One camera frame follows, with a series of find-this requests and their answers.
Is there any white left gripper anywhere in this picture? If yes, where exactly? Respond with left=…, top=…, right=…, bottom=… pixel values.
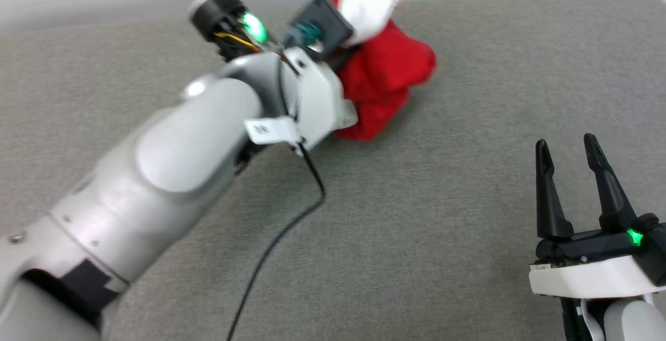
left=283, top=48, right=360, bottom=150

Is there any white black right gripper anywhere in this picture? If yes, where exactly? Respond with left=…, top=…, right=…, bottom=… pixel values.
left=529, top=133, right=666, bottom=300

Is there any red white basketball jersey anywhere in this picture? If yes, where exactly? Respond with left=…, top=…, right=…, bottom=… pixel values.
left=332, top=0, right=438, bottom=142

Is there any white paper label tag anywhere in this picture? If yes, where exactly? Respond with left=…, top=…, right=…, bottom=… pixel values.
left=245, top=117, right=302, bottom=146

